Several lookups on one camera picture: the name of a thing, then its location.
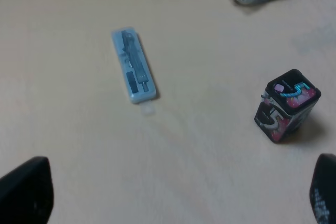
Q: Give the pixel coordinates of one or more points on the black gum box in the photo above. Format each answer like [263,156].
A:
[285,104]

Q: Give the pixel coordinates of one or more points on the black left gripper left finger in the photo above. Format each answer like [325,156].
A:
[27,193]

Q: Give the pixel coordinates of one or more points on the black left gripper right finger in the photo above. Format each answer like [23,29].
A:
[322,189]

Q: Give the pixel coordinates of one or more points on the clear blue compass case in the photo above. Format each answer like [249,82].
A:
[135,70]

